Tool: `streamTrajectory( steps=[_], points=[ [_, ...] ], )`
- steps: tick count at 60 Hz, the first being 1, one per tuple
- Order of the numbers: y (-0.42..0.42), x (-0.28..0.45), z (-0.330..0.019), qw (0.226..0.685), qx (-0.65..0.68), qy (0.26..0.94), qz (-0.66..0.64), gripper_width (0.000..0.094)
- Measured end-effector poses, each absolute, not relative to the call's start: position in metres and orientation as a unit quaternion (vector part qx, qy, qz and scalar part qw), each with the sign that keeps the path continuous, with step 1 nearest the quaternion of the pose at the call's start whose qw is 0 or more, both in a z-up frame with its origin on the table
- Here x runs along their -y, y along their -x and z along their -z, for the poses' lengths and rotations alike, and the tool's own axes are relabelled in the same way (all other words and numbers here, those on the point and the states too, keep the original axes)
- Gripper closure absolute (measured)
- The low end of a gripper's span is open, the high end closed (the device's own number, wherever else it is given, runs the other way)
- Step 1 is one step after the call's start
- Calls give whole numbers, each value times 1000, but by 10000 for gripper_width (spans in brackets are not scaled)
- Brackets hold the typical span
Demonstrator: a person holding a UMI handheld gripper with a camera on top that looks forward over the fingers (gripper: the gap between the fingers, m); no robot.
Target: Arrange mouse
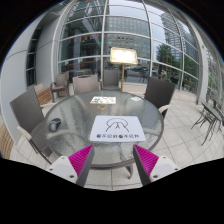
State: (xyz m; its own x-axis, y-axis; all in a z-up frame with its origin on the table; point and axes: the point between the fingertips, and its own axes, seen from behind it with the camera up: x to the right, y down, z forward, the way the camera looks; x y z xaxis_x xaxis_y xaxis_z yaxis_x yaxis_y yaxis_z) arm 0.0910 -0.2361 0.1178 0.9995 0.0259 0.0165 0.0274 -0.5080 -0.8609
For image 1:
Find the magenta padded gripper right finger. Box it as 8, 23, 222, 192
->
133, 145, 179, 186

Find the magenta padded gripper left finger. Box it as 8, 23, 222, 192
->
47, 145, 94, 187

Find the grey computer mouse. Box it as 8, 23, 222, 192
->
49, 118, 61, 132

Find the white printed mouse pad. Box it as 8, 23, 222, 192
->
90, 115, 146, 143

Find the round glass patio table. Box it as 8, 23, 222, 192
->
45, 90, 164, 171

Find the small white paper card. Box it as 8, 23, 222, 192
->
131, 97, 142, 102

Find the colourful printed menu card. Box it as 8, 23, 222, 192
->
90, 96, 116, 104

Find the grey wicker chair right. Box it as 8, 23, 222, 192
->
144, 77, 175, 117

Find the grey wicker chair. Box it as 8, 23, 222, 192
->
50, 71, 69, 102
102, 70, 120, 91
73, 75, 99, 94
9, 86, 54, 165
144, 77, 175, 117

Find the folding metal table right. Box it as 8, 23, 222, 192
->
194, 102, 222, 145

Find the grey wicker chair back left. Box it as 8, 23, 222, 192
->
73, 75, 99, 94

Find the grey wicker chair far left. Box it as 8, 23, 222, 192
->
50, 71, 69, 102

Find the grey wicker chair back centre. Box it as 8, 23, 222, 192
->
102, 70, 120, 91

